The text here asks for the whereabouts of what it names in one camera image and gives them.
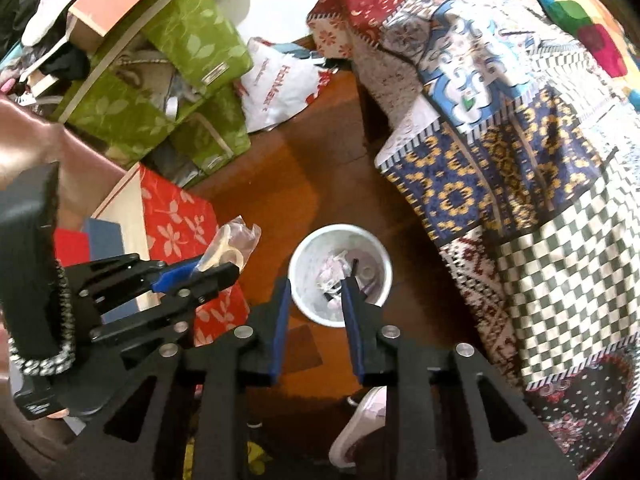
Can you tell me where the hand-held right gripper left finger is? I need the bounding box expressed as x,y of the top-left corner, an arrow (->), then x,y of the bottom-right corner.
47,276 -> 293,480

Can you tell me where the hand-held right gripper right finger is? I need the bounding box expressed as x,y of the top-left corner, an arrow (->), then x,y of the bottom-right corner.
341,276 -> 583,480

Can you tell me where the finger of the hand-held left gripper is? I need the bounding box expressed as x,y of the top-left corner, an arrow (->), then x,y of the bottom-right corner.
87,261 -> 241,348
64,253 -> 206,301

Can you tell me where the clear plastic wrapper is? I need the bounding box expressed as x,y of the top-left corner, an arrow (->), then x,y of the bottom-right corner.
192,215 -> 262,276

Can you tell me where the red book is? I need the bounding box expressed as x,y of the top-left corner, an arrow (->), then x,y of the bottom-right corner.
52,227 -> 93,267

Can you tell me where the crumpled white paper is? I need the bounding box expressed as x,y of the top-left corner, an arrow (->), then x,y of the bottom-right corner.
317,252 -> 352,302

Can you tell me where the red floral print box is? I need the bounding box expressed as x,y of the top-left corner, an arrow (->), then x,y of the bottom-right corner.
92,162 -> 251,348

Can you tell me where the blue book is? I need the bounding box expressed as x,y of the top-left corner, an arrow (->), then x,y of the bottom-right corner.
82,217 -> 126,261

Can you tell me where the pink glossy furniture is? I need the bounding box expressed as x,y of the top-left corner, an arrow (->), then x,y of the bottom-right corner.
0,97 -> 128,233

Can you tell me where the white plastic bag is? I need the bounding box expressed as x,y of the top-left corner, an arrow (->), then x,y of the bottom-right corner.
235,37 -> 333,133

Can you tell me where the patchwork printed blanket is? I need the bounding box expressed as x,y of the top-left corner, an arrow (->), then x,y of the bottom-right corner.
306,0 -> 640,476

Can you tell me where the white cloth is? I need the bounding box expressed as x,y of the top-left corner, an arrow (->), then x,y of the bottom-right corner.
22,0 -> 106,46

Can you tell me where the rhinestone chain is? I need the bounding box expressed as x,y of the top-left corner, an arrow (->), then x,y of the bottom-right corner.
7,260 -> 78,376

